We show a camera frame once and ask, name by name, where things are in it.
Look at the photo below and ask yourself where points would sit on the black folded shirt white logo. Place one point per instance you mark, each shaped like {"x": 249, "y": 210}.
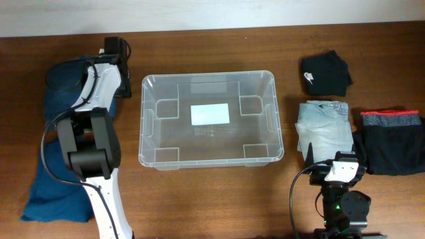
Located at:
{"x": 326, "y": 74}

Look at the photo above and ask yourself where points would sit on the clear plastic storage container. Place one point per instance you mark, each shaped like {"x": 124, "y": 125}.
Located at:
{"x": 168, "y": 141}

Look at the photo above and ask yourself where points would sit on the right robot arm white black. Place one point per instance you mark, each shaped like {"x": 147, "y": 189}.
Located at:
{"x": 344, "y": 211}

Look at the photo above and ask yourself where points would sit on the light blue folded jeans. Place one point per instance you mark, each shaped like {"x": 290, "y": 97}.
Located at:
{"x": 325, "y": 126}

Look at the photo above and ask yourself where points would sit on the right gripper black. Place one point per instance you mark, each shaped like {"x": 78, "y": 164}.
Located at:
{"x": 317, "y": 174}

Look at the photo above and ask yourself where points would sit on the teal blue shirt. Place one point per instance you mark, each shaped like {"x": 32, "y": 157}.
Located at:
{"x": 50, "y": 200}

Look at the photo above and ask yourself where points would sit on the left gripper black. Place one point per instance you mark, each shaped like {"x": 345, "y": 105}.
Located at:
{"x": 124, "y": 85}

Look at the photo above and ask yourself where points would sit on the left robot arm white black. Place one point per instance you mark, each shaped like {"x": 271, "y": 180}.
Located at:
{"x": 88, "y": 140}

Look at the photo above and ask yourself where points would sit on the white label in container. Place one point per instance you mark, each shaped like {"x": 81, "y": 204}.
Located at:
{"x": 210, "y": 114}

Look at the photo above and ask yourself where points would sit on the dark blue jeans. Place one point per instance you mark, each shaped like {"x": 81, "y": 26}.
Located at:
{"x": 63, "y": 89}

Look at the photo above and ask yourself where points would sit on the black shorts red waistband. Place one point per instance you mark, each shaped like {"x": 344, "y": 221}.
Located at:
{"x": 391, "y": 142}

